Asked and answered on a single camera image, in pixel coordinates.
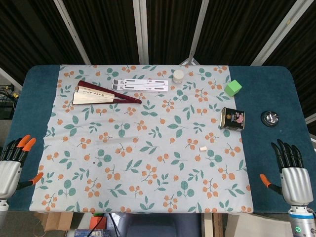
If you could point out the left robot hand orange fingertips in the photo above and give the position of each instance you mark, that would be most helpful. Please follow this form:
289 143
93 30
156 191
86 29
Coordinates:
10 172

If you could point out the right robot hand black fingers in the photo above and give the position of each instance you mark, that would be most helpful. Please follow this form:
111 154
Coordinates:
296 182

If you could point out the small white cork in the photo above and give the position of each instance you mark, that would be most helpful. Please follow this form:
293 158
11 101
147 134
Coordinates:
203 148

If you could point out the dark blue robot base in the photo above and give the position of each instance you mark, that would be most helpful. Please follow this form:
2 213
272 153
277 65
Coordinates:
160 225

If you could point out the cardboard box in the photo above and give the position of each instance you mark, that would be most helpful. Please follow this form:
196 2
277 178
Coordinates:
53 221

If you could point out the black luncheon meat can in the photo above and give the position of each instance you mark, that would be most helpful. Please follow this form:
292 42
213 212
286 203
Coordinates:
233 118

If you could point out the teal table cover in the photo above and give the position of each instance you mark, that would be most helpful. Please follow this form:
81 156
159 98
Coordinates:
266 93

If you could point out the wooden plank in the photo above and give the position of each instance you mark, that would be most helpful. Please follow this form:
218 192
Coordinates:
212 225

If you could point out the orange box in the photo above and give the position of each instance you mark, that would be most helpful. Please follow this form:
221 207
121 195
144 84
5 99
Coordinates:
97 221

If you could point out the blue printed box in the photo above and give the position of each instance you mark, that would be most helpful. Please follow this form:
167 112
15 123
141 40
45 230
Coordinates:
91 233

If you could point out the green cube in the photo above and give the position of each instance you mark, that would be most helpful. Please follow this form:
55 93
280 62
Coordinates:
232 88

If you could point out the dark red folding fan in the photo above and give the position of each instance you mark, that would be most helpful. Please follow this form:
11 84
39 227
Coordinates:
98 96

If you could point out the floral tablecloth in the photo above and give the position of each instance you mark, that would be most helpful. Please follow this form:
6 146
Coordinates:
148 168

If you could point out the small white jar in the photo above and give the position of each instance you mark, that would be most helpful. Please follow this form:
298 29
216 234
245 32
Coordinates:
178 76

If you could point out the white folded laptop stand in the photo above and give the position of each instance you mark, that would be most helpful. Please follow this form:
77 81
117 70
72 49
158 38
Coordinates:
143 84

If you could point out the white frame post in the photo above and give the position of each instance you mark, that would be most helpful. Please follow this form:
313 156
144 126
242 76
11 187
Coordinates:
198 29
71 29
141 29
279 32

